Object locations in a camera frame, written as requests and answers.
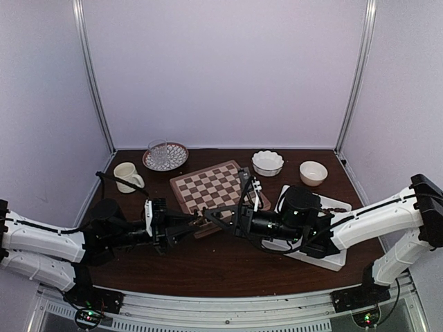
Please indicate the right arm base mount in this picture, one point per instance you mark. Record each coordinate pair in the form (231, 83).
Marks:
(363, 302)

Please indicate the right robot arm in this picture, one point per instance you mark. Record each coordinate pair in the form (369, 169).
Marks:
(301, 225)

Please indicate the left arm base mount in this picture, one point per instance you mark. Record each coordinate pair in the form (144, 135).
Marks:
(91, 304)

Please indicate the dark chess pieces pile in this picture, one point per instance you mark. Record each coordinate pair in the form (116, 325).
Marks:
(334, 210)

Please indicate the clear drinking glass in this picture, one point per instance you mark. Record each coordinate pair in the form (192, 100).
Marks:
(158, 151)

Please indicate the wooden chess board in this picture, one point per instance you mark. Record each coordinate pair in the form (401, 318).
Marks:
(212, 187)

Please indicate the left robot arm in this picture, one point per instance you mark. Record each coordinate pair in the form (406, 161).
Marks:
(61, 257)

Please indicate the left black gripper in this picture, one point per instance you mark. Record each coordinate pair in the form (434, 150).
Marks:
(161, 232)

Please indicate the left aluminium frame post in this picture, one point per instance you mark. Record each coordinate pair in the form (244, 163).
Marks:
(80, 22)

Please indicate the aluminium frame post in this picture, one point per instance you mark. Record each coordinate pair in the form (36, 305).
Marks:
(362, 60)
(80, 22)

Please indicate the cream ribbed mug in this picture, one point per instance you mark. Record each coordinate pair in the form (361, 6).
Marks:
(127, 171)

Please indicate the patterned ceramic plate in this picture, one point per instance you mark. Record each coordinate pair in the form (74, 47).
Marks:
(177, 156)

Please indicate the front aluminium rail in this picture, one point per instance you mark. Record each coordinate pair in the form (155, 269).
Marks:
(301, 312)

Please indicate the white foam tray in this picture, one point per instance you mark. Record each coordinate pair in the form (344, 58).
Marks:
(333, 262)

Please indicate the white fluted bowl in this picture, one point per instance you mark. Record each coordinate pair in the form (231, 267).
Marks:
(267, 163)

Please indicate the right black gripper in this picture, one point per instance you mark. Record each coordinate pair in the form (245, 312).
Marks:
(238, 212)

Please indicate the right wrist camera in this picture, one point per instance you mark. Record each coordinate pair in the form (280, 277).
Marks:
(250, 187)

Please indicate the right aluminium frame post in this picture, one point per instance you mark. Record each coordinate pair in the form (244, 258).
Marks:
(362, 60)

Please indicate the cream round bowl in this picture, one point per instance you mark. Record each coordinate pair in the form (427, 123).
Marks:
(312, 173)

